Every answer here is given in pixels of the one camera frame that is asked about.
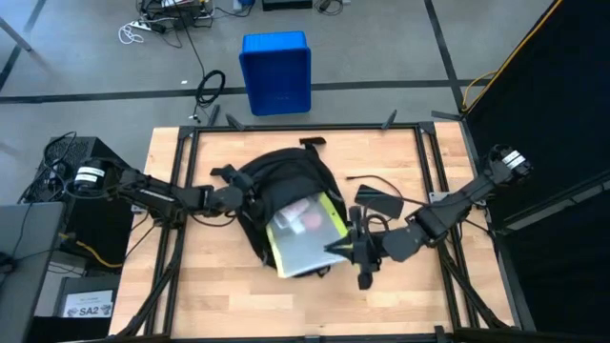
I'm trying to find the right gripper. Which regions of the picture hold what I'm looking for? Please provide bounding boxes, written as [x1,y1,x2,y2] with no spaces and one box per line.
[325,205,385,291]

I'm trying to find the yellow-edged mesh pouch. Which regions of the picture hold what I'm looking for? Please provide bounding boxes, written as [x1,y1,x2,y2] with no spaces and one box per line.
[265,190,352,279]

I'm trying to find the black backpack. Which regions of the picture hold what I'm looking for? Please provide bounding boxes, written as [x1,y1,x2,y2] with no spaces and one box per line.
[209,136,352,280]

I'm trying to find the black smartphone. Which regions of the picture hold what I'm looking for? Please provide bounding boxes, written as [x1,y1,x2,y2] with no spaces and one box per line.
[355,184,405,220]

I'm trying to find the black USB cable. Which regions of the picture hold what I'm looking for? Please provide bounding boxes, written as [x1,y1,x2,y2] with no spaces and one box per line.
[346,174,430,207]

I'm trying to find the white pink tube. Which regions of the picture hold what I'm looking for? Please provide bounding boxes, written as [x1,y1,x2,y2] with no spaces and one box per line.
[278,198,311,229]

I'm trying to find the blue plastic bin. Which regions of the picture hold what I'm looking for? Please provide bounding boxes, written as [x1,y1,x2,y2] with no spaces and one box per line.
[238,30,313,117]

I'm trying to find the black computer tower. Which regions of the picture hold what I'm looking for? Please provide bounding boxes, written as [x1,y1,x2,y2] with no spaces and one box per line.
[32,136,137,271]

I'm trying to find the black box on floor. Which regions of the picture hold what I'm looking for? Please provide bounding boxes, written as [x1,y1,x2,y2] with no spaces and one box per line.
[261,0,314,11]

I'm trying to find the white SA2 label sign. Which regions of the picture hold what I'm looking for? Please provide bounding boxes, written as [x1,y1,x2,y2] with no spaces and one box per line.
[61,289,115,319]

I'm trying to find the grey desk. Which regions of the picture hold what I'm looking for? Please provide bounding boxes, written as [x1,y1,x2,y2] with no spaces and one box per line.
[0,202,66,343]

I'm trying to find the black curtain partition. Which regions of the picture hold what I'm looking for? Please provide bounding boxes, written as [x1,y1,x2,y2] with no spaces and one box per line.
[460,0,610,343]

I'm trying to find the grey metal leg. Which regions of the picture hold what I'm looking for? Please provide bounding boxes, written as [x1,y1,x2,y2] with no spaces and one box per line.
[0,17,35,53]

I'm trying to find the black metal table frame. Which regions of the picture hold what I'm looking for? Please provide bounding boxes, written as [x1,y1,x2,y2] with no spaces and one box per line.
[112,103,519,343]

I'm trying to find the coiled black floor cable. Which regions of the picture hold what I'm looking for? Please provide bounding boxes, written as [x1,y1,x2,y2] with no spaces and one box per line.
[189,70,227,124]

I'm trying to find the short yellow cable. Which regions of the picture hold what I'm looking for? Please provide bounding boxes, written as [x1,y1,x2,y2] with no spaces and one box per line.
[56,232,124,270]

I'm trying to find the tangled black cables pile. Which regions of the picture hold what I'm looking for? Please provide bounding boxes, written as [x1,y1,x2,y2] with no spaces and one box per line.
[136,0,215,30]

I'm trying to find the white floor cable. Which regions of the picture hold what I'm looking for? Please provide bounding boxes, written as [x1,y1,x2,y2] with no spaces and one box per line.
[117,19,154,46]

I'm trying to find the black computer cables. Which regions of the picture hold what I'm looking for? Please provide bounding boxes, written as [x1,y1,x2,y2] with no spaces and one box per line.
[18,131,77,204]

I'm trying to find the grey metal rail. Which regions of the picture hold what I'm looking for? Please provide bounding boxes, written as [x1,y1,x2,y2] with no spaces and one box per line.
[502,171,610,233]

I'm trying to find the long yellow cable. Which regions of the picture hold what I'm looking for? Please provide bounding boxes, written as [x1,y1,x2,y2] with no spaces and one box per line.
[460,0,564,113]

